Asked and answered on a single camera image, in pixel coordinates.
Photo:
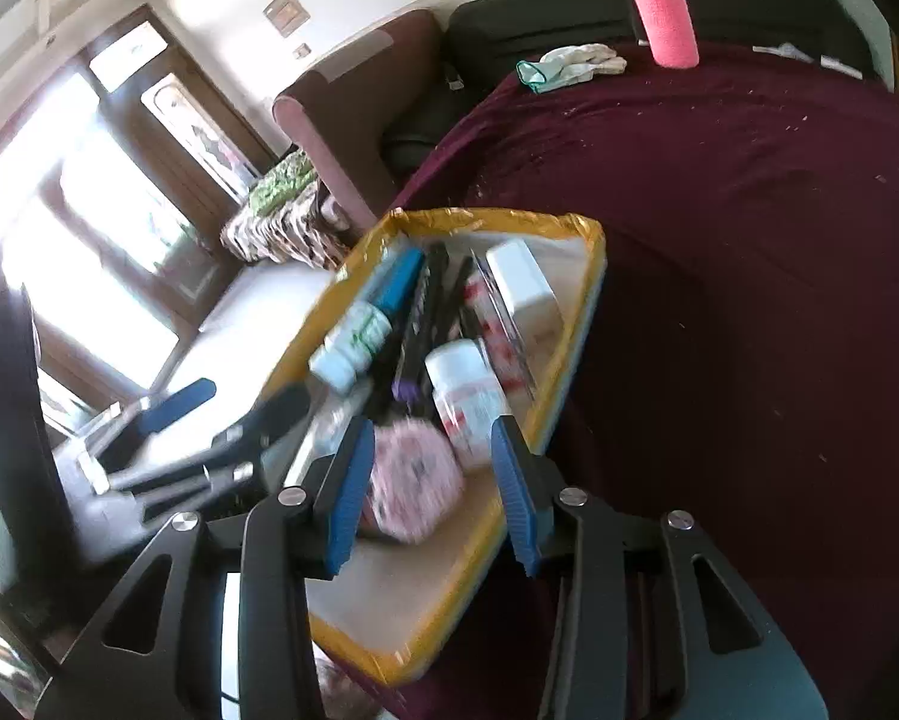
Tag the maroon blanket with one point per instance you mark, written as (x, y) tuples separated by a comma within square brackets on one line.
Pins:
[(757, 352)]

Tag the wooden glass door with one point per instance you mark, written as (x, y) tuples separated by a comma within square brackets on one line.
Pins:
[(157, 127)]

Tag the brown armchair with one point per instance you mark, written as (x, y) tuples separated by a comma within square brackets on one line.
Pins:
[(344, 105)]

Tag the white and green glove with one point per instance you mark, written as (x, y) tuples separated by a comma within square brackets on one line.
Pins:
[(569, 64)]

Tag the pink water bottle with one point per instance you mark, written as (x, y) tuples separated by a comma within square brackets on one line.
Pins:
[(667, 15)]

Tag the white tray with yellow tape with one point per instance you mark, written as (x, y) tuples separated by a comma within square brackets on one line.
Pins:
[(419, 585)]

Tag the blue battery pack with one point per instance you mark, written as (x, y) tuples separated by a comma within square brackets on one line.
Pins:
[(401, 281)]

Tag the thick black marker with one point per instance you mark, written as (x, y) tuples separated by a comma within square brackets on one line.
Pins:
[(419, 330)]

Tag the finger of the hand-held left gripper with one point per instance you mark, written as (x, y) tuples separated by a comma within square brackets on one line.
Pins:
[(172, 405), (269, 420)]

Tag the wall switch plate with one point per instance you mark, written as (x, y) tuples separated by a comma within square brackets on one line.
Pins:
[(284, 11)]

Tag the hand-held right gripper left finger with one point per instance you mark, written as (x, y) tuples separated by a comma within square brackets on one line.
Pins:
[(348, 495)]

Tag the floral patterned cloth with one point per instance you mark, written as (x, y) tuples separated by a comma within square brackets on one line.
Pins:
[(269, 202)]

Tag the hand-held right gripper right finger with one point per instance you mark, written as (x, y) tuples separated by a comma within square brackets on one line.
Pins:
[(513, 495)]

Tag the white pill bottle red label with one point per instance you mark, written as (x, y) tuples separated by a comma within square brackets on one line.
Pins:
[(464, 390)]

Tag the white pill bottle green label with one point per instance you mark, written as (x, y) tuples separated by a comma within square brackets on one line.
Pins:
[(352, 341)]

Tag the rose print hand cream tube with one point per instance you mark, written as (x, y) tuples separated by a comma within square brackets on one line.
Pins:
[(487, 300)]

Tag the white charger adapter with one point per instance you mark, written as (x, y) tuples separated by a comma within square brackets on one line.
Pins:
[(521, 277)]

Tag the pink fluffy scrunchie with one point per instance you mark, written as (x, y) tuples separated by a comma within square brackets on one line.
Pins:
[(412, 480)]

